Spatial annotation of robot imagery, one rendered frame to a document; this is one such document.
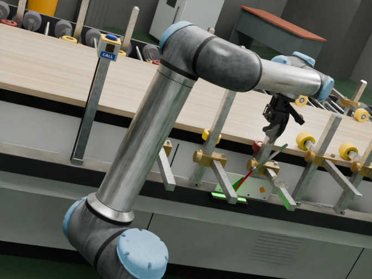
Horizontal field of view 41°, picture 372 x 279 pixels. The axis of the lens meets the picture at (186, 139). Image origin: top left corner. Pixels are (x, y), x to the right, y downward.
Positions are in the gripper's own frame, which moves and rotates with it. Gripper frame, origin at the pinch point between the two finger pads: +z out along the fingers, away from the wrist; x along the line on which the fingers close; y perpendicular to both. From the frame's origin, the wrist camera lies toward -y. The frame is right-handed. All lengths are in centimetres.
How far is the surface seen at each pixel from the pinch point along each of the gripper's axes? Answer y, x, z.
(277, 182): -5.4, 8.3, 13.9
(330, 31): -392, -647, 24
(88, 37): 66, -152, 19
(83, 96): 74, -28, 11
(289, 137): -30.2, -38.0, 10.8
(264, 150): -2.2, -6.1, 7.6
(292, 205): -7.0, 22.1, 15.4
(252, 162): 0.9, -6.4, 14.3
